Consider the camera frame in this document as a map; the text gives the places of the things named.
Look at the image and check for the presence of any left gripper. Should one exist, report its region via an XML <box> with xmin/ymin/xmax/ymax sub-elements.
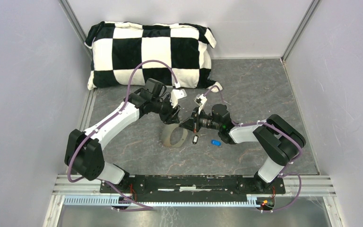
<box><xmin>151</xmin><ymin>94</ymin><xmax>182</xmax><ymax>125</ymax></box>

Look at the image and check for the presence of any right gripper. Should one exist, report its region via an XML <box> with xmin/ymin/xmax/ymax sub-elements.
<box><xmin>179</xmin><ymin>106</ymin><xmax>221</xmax><ymax>134</ymax></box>

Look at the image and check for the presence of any black key fob tag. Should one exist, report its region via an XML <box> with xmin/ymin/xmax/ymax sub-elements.
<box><xmin>192</xmin><ymin>135</ymin><xmax>199</xmax><ymax>144</ymax></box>

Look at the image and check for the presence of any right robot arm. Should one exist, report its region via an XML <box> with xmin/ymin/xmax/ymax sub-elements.
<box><xmin>180</xmin><ymin>104</ymin><xmax>306</xmax><ymax>193</ymax></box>

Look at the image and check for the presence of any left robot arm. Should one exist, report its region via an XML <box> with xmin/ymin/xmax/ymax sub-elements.
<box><xmin>64</xmin><ymin>79</ymin><xmax>187</xmax><ymax>193</ymax></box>

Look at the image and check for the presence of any blue key fob tag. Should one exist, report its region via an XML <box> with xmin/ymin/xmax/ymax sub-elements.
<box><xmin>211</xmin><ymin>140</ymin><xmax>222</xmax><ymax>147</ymax></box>

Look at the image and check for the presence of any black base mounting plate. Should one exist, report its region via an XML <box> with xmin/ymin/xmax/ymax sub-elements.
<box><xmin>116</xmin><ymin>175</ymin><xmax>286</xmax><ymax>203</ymax></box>

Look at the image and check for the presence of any black and white checkered pillow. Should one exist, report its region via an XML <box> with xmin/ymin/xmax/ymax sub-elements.
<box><xmin>84</xmin><ymin>21</ymin><xmax>222</xmax><ymax>92</ymax></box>

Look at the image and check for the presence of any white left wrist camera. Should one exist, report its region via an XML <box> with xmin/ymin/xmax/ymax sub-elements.
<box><xmin>170</xmin><ymin>89</ymin><xmax>187</xmax><ymax>108</ymax></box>

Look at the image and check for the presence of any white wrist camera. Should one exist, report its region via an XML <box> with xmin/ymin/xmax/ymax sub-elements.
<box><xmin>194</xmin><ymin>94</ymin><xmax>207</xmax><ymax>114</ymax></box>
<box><xmin>170</xmin><ymin>89</ymin><xmax>187</xmax><ymax>108</ymax></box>

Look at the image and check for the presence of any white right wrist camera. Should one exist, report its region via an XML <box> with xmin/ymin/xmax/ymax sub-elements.
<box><xmin>194</xmin><ymin>94</ymin><xmax>207</xmax><ymax>114</ymax></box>

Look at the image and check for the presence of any white slotted cable duct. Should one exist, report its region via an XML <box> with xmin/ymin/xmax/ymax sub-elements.
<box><xmin>63</xmin><ymin>195</ymin><xmax>260</xmax><ymax>208</ymax></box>

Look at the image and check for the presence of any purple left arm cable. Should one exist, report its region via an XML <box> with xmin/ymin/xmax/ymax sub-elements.
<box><xmin>67</xmin><ymin>59</ymin><xmax>182</xmax><ymax>212</ymax></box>

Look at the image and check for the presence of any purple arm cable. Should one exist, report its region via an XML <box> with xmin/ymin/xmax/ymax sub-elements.
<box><xmin>203</xmin><ymin>84</ymin><xmax>304</xmax><ymax>214</ymax></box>
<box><xmin>67</xmin><ymin>59</ymin><xmax>182</xmax><ymax>212</ymax></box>

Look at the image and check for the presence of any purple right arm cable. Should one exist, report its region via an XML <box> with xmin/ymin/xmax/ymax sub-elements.
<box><xmin>203</xmin><ymin>84</ymin><xmax>304</xmax><ymax>214</ymax></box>

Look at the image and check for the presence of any aluminium frame rail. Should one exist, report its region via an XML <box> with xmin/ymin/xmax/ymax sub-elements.
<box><xmin>52</xmin><ymin>175</ymin><xmax>337</xmax><ymax>197</ymax></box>

